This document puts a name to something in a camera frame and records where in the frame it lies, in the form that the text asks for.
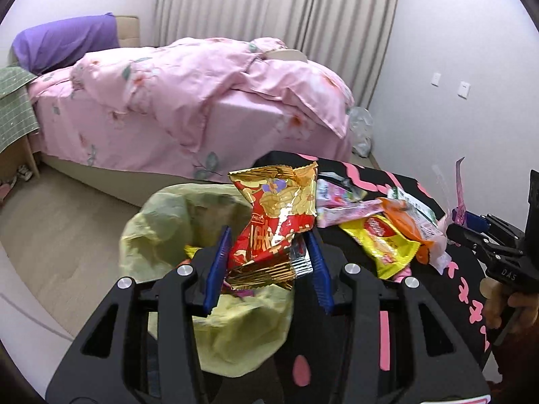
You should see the pink floral duvet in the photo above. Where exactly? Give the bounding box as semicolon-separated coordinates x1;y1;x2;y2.
69;37;355;156

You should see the person's right hand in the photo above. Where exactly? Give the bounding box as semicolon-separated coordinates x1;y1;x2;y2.
480;278;539;328

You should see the green checkered cloth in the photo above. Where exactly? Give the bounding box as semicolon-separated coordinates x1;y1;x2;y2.
0;66;43;156

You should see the silver-edged dark snack wrapper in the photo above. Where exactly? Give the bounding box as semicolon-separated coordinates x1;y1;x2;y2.
290;235;314;279

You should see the beige striped curtain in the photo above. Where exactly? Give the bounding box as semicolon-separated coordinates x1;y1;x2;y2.
152;0;403;110

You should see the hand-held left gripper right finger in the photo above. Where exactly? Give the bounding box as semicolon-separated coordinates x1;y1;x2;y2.
304;229;491;404

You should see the wooden nightstand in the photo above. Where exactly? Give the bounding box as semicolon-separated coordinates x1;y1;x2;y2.
0;130;41;194

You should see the yellow packet with red logo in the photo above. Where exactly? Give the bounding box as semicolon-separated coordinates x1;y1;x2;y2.
340;214;422;279

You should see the purple pillow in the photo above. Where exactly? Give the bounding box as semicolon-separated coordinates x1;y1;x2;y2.
12;12;119;75

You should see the green and white packet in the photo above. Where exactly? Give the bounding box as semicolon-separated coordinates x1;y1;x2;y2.
387;187;439;225

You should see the pink bottle pack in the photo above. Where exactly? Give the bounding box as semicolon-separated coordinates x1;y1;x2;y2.
318;200;385;229

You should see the beige bed with pink sheet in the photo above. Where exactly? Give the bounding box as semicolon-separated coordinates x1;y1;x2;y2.
12;14;356;208

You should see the red and gold snack packet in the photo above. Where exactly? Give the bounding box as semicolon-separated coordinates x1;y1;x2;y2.
225;162;319;291

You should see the cream cushion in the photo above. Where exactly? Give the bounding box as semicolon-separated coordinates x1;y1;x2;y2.
263;48;309;63

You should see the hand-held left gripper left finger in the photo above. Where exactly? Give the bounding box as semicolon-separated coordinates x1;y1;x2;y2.
45;225;236;404

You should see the white plastic bag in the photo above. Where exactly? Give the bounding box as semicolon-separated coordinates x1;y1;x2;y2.
347;106;374;156

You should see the colourful pink printed packet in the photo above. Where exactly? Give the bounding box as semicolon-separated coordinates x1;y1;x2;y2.
316;172;368;210

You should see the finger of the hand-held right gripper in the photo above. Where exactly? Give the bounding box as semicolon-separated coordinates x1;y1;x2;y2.
452;207;528;241
445;222;525;262

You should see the clear pink wrapper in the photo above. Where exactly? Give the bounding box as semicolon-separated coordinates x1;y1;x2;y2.
434;157;469;237

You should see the bin with yellow-green bag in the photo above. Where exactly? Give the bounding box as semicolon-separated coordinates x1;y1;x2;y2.
119;182;295;377

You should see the black table with pink shapes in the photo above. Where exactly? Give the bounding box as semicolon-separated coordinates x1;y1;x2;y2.
253;150;493;404

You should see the orange snack packet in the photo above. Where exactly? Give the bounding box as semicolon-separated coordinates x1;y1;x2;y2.
379;197;451;262

